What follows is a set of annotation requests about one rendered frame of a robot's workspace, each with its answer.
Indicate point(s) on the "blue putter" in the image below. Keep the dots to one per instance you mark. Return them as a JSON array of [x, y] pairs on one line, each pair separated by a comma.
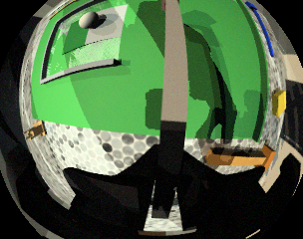
[[249, 5]]

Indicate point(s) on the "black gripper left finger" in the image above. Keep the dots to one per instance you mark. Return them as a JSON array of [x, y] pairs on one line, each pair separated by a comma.
[[131, 189]]

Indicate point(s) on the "yellow rectangular block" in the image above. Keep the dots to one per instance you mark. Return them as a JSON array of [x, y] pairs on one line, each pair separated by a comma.
[[278, 103]]

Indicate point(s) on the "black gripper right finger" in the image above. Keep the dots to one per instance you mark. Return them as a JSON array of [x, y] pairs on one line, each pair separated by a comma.
[[200, 188]]

